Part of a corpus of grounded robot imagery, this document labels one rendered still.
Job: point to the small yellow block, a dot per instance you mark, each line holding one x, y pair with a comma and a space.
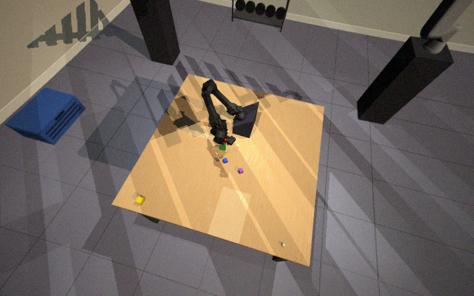
140, 200

